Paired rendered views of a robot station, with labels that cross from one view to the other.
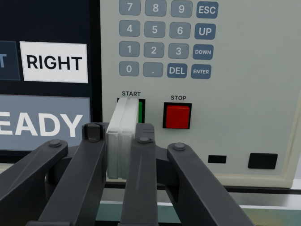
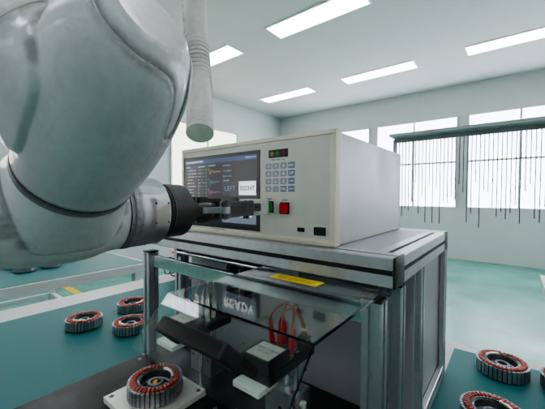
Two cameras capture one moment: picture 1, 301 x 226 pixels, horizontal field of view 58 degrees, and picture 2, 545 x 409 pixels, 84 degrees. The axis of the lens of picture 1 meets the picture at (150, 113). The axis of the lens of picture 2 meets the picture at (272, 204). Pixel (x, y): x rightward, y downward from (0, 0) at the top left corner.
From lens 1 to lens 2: 0.46 m
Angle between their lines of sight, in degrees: 42
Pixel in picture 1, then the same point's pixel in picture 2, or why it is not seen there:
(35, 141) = (239, 219)
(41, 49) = (244, 183)
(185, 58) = (285, 183)
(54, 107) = not seen: hidden behind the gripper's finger
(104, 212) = (252, 246)
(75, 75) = (252, 192)
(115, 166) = not seen: hidden behind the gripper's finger
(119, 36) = (265, 177)
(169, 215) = (273, 248)
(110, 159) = not seen: hidden behind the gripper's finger
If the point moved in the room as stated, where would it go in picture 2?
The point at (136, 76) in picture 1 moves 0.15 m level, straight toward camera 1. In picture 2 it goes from (270, 191) to (215, 191)
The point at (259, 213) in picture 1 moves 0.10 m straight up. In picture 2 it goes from (306, 251) to (307, 192)
